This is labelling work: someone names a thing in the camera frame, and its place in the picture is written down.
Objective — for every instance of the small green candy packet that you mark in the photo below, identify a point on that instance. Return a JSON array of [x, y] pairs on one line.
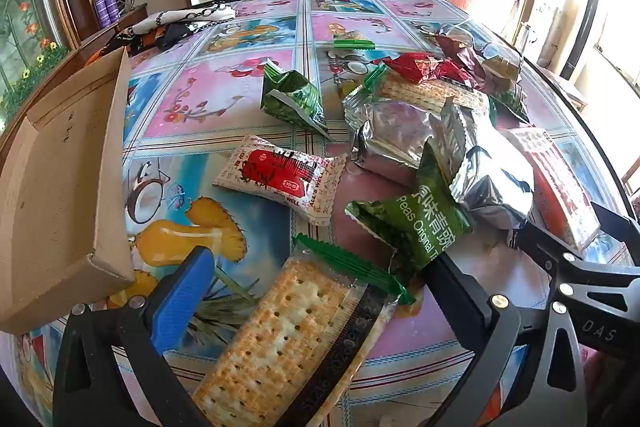
[[352, 43]]

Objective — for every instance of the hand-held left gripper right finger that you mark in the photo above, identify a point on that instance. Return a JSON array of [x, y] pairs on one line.
[[465, 297]]

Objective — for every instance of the green pea packet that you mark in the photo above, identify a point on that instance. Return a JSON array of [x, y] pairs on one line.
[[420, 222], [292, 99]]

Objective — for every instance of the purple spray can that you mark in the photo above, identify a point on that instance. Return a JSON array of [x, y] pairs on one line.
[[112, 4]]

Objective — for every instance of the clear plastic wrapper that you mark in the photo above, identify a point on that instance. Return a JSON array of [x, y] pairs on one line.
[[460, 31]]

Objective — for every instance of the dark green snack packet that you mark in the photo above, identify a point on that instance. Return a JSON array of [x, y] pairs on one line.
[[510, 99]]

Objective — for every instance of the printed tablecloth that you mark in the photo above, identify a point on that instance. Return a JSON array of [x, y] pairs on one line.
[[225, 107]]

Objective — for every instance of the two purple spray cans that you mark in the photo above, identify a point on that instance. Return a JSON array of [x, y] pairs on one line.
[[102, 9]]

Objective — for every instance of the cardboard box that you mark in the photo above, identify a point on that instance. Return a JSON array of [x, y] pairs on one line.
[[50, 187]]

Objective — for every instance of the patterned scarf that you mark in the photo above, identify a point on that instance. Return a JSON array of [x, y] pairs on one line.
[[170, 24]]

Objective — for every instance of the wooden cabinet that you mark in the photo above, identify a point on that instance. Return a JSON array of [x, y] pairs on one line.
[[135, 14]]

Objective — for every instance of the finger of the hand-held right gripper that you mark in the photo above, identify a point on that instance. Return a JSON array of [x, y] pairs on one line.
[[617, 224], [547, 254]]

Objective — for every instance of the tan snack packet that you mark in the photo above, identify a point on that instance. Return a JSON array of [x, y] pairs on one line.
[[502, 62]]

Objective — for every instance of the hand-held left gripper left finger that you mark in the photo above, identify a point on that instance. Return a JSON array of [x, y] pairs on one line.
[[182, 302]]

